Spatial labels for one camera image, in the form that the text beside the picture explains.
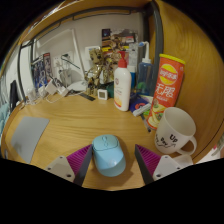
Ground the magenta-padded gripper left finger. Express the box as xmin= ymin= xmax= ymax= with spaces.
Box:
xmin=43 ymin=143 xmax=94 ymax=187

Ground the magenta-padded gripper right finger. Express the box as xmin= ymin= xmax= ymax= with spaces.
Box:
xmin=134 ymin=143 xmax=183 ymax=185

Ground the light blue computer mouse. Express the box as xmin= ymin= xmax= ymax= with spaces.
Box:
xmin=91 ymin=134 xmax=127 ymax=178

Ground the grey mouse pad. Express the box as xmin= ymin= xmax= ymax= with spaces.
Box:
xmin=10 ymin=115 xmax=51 ymax=164

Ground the clear plastic container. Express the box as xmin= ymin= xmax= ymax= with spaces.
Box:
xmin=173 ymin=153 xmax=195 ymax=169

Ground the white printed mug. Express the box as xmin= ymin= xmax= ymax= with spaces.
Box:
xmin=153 ymin=106 xmax=198 ymax=157

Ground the blue packet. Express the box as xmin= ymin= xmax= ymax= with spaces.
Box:
xmin=129 ymin=94 xmax=153 ymax=116

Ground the light blue bedding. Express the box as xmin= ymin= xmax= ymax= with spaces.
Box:
xmin=0 ymin=103 xmax=10 ymax=141

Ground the clear glass jar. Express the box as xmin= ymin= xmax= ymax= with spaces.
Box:
xmin=26 ymin=87 xmax=38 ymax=103

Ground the white power strip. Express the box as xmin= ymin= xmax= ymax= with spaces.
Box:
xmin=56 ymin=84 xmax=73 ymax=97

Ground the small white charger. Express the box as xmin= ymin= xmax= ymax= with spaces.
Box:
xmin=38 ymin=84 xmax=48 ymax=98

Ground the red chips can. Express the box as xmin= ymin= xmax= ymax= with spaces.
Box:
xmin=146 ymin=53 xmax=186 ymax=130

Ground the large white power adapter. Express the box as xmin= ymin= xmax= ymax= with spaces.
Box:
xmin=44 ymin=78 xmax=59 ymax=95

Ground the small white cube clock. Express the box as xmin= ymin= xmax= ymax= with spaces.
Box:
xmin=96 ymin=88 xmax=109 ymax=101

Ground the metal cup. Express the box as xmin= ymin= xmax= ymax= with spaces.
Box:
xmin=59 ymin=68 xmax=73 ymax=86

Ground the white pump lotion bottle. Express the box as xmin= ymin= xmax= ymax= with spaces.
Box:
xmin=113 ymin=51 xmax=133 ymax=112

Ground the blue robot model box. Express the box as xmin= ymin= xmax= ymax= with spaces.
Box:
xmin=30 ymin=52 xmax=54 ymax=93

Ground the brown tree figurine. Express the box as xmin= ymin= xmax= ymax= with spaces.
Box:
xmin=84 ymin=47 xmax=108 ymax=96

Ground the colourful figure box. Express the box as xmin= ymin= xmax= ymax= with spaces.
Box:
xmin=101 ymin=28 xmax=138 ymax=68

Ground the wooden shelf unit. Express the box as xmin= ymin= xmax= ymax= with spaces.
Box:
xmin=6 ymin=0 xmax=154 ymax=64

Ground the white cable bundle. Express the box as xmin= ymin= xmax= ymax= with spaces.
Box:
xmin=23 ymin=71 xmax=81 ymax=105

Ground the black plugged cable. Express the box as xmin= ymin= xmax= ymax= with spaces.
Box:
xmin=60 ymin=54 xmax=82 ymax=70

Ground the white wall socket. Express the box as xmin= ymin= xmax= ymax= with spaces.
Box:
xmin=53 ymin=54 xmax=63 ymax=68
xmin=61 ymin=51 xmax=75 ymax=64

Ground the white wall box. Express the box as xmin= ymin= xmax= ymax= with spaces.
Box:
xmin=84 ymin=45 xmax=101 ymax=63

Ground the dark grey metal desk frame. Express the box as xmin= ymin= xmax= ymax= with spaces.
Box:
xmin=16 ymin=0 xmax=165 ymax=101

